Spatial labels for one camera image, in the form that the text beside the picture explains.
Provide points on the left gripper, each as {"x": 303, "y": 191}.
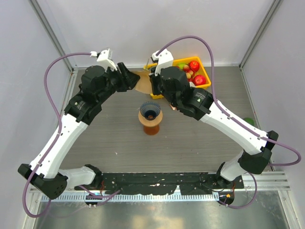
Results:
{"x": 130, "y": 78}

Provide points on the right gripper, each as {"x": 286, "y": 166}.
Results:
{"x": 154, "y": 78}

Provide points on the brown paper coffee filter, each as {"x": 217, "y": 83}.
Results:
{"x": 143, "y": 85}

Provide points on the blue plastic dripper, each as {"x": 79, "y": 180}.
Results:
{"x": 150, "y": 110}

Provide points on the wooden ring collar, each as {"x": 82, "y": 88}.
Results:
{"x": 150, "y": 123}

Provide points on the orange glass carafe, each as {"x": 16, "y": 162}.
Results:
{"x": 151, "y": 130}

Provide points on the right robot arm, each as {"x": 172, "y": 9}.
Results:
{"x": 199, "y": 104}

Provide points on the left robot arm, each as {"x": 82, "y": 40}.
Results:
{"x": 97, "y": 85}

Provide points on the green apple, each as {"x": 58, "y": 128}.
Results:
{"x": 183, "y": 66}

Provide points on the yellow plastic tray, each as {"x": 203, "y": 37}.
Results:
{"x": 201, "y": 71}

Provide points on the red apple back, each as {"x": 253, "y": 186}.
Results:
{"x": 194, "y": 66}

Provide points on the red apple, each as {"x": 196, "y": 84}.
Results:
{"x": 199, "y": 80}
{"x": 194, "y": 66}

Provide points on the red apple front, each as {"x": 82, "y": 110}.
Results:
{"x": 199, "y": 80}

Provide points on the green object at right edge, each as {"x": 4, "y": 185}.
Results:
{"x": 250, "y": 121}

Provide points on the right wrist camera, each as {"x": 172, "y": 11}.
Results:
{"x": 163, "y": 59}

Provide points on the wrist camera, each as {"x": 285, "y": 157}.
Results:
{"x": 163, "y": 59}
{"x": 104, "y": 59}

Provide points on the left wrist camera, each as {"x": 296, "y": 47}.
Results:
{"x": 104, "y": 59}

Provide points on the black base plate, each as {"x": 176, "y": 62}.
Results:
{"x": 193, "y": 183}

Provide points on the white cable duct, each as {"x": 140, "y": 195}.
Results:
{"x": 175, "y": 197}

